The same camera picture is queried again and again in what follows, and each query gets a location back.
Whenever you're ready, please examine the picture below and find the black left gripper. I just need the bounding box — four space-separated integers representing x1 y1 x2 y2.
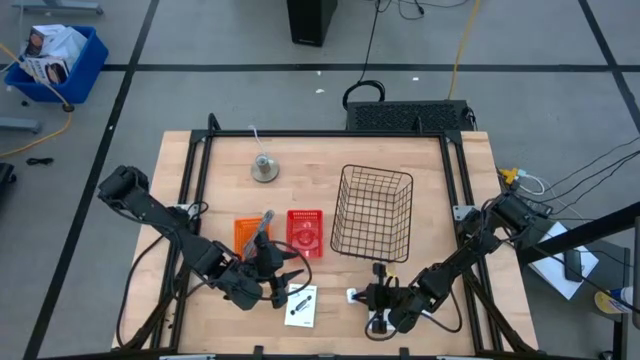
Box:
246 231 306 310

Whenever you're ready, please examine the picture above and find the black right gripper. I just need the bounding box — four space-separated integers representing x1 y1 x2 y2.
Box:
352 262 404 335

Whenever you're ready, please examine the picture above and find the box with green side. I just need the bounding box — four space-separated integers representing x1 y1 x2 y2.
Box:
368 308 394 334

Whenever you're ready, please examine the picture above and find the blue plastic bin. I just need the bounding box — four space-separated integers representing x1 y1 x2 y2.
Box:
3 24 111 105

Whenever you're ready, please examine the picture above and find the red round object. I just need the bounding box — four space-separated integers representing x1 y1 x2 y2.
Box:
292 222 319 252

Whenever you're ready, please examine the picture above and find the red plastic basket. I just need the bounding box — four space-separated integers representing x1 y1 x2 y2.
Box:
285 209 325 260

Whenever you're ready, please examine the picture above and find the orange plastic basket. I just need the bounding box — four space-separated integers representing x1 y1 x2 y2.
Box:
233 216 272 262

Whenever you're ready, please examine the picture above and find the black perforated computer case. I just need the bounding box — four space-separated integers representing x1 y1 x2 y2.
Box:
344 99 476 134

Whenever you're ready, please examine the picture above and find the white paper sheet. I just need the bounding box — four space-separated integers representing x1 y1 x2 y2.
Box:
528 221 600 302

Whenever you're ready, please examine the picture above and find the yellow plug connector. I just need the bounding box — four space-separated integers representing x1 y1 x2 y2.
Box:
499 168 522 190

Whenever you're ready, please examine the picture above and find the black power brick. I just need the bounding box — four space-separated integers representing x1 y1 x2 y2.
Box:
529 198 555 220

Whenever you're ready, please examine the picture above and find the black phone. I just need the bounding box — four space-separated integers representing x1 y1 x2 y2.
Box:
563 248 585 284

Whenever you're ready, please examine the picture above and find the black diagonal beam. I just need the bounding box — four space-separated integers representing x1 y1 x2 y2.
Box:
517 201 640 266

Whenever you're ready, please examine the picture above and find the white and yellow bottle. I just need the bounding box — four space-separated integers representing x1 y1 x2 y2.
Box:
593 286 635 316

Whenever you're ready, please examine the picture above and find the black computer tower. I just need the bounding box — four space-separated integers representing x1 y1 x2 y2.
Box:
286 0 340 48

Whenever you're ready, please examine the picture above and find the dark grey side table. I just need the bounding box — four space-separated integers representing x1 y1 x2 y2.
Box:
514 219 632 360

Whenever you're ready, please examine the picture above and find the grey metal pole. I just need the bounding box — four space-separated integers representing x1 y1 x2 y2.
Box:
632 216 640 331

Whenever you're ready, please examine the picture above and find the black chair base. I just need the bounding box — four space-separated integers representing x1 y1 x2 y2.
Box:
0 161 18 202

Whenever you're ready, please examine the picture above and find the grey metal furniture foot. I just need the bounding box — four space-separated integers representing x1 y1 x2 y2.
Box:
12 0 105 16
0 116 42 135

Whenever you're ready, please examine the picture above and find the white printed cardboard box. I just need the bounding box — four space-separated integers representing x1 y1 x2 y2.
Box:
21 55 72 86
24 23 89 66

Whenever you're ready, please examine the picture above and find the black wire basket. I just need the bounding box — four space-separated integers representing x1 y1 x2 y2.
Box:
329 163 415 264

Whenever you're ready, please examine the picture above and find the thin white cable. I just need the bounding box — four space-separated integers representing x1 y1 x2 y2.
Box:
247 123 268 157

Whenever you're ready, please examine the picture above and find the black aluminium frame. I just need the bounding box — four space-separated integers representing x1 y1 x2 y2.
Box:
122 112 539 359

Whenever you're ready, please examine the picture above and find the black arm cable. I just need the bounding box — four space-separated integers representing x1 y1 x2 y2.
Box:
115 232 169 349

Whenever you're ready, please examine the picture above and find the black coiled power cable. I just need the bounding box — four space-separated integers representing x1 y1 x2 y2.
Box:
341 0 388 112

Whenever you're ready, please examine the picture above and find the yellow extension cable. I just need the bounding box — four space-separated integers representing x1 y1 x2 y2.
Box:
446 0 484 101

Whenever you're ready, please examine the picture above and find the yellow floor cable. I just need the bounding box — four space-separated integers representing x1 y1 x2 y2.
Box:
0 42 76 159

